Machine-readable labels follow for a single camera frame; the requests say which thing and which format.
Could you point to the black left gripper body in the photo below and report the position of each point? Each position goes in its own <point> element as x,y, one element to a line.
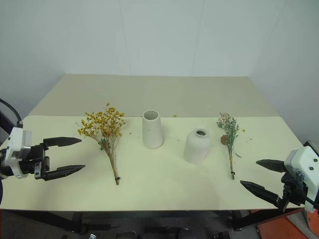
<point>30,162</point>

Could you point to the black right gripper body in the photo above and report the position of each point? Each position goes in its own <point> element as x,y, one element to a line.
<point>294,190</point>

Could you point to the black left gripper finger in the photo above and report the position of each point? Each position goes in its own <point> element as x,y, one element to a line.
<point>65,171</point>
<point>62,142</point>

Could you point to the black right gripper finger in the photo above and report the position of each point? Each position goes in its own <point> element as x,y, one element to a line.
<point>272,165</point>
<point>260,190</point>

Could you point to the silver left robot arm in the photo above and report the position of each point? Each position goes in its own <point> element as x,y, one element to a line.
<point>3,168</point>

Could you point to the white rounded bottle vase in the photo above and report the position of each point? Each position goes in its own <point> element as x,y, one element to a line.
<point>197,147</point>

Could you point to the white tapered cylinder vase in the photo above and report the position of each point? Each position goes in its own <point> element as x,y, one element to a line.
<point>152,132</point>

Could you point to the orange floor equipment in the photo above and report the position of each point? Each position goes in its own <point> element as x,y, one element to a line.
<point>281,225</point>

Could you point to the yellow dried flower bunch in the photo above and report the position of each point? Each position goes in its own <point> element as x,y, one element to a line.
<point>107,129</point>

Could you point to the purple object beside table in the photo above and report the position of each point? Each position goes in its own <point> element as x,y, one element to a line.
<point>3,124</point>

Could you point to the green dried flower bunch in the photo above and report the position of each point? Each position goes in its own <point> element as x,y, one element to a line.
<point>229,134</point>

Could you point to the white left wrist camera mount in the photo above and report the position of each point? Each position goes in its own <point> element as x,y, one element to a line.
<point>15,147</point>

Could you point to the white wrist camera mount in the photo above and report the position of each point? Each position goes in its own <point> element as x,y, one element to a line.
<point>302,164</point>
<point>15,147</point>

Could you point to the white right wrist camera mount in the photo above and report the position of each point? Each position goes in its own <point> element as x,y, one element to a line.
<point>302,164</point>

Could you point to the black metal table frame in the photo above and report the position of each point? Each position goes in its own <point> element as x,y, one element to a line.
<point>74,220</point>

